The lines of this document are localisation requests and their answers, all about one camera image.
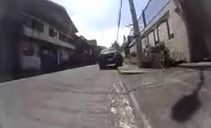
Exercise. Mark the utility pole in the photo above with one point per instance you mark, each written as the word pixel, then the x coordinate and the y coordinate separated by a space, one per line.
pixel 135 26

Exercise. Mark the white building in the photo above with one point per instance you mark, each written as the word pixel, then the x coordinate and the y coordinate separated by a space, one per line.
pixel 176 36

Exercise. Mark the raised concrete slab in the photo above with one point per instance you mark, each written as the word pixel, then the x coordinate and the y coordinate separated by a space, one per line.
pixel 131 70

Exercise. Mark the two-storey building with balcony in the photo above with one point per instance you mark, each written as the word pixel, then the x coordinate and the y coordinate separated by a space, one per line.
pixel 33 33

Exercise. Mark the bushes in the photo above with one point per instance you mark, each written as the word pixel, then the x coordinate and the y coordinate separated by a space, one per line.
pixel 149 60

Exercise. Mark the grey concrete road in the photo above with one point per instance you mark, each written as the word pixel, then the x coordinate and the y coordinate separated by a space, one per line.
pixel 66 96

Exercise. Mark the dark car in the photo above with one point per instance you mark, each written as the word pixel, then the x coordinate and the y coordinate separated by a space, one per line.
pixel 109 58

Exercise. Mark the row of buildings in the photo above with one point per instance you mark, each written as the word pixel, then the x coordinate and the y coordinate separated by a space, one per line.
pixel 86 50

